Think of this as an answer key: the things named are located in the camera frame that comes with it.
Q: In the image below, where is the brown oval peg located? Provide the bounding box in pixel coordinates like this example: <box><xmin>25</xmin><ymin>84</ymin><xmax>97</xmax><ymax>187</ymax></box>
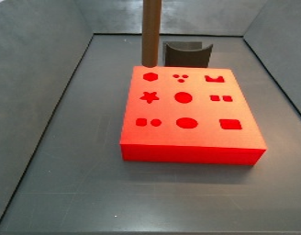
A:
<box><xmin>142</xmin><ymin>0</ymin><xmax>161</xmax><ymax>67</ymax></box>

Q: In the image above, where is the red shape-sorting block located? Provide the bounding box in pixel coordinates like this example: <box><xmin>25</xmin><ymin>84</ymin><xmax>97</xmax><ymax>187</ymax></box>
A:
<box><xmin>120</xmin><ymin>66</ymin><xmax>266</xmax><ymax>165</ymax></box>

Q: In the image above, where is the dark grey curved holder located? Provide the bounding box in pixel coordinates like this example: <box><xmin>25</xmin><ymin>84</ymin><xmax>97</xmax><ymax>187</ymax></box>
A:
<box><xmin>162</xmin><ymin>41</ymin><xmax>213</xmax><ymax>68</ymax></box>

